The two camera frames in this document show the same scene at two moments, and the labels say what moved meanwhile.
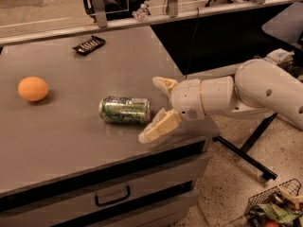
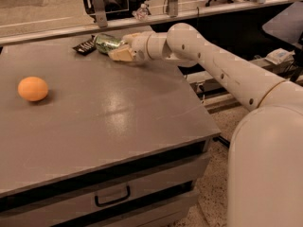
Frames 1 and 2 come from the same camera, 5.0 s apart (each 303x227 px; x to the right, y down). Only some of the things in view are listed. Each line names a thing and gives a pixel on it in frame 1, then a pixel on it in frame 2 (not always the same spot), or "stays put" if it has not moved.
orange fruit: x=32 y=89 stays put
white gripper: x=187 y=98 → x=139 y=45
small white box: x=280 y=56 stays put
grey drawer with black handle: x=62 y=208 stays put
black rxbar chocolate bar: x=93 y=43 stays put
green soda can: x=131 y=110 → x=103 y=43
